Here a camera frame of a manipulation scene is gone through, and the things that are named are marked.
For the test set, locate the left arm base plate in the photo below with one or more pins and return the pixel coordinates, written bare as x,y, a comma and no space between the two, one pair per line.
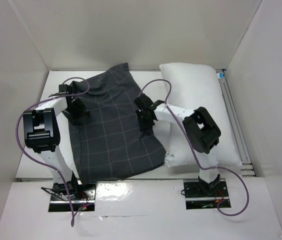
84,200

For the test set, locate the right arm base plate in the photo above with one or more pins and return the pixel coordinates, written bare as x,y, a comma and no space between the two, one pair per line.
197,199

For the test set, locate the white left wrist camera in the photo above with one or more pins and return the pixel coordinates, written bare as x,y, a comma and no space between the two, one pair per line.
63,89

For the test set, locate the white pillow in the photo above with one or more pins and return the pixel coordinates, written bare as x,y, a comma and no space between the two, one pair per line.
193,86

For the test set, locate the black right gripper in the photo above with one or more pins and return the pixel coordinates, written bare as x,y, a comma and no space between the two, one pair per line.
145,120

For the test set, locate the dark grey checked pillowcase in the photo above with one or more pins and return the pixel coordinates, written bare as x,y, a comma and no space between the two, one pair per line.
108,144

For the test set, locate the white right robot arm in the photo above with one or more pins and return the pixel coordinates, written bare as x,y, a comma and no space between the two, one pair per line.
199,129

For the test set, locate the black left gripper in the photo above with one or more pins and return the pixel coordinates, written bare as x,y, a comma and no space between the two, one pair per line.
82,110

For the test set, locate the aluminium rail frame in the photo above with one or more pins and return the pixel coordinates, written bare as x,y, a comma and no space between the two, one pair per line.
247,169

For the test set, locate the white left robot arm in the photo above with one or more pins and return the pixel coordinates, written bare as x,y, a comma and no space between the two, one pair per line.
42,135

